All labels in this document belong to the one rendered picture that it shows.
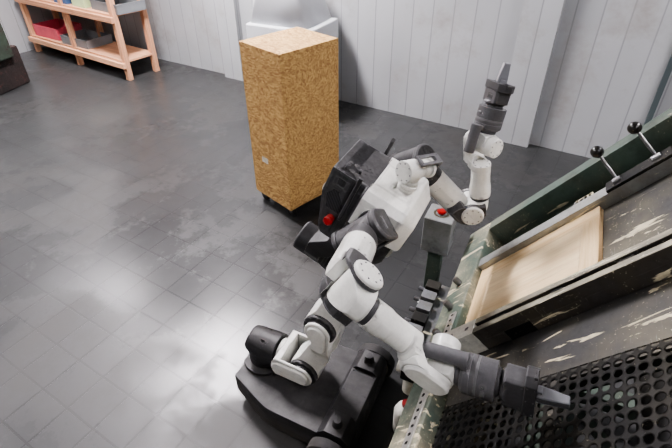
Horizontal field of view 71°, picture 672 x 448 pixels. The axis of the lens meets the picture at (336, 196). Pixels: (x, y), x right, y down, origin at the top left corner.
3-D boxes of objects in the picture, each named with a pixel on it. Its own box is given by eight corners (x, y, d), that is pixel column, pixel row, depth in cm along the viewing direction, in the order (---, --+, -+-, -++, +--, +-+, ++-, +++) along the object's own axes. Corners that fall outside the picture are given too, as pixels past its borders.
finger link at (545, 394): (569, 409, 92) (535, 399, 94) (570, 396, 94) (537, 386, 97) (570, 404, 91) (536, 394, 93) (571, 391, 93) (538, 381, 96)
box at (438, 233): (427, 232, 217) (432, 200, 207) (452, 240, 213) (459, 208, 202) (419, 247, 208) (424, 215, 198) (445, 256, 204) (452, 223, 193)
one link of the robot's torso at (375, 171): (291, 243, 152) (327, 166, 129) (336, 191, 178) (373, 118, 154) (367, 295, 149) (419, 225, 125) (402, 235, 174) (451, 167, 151)
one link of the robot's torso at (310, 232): (287, 253, 172) (301, 222, 160) (304, 233, 182) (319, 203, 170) (351, 296, 169) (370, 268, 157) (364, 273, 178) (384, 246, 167)
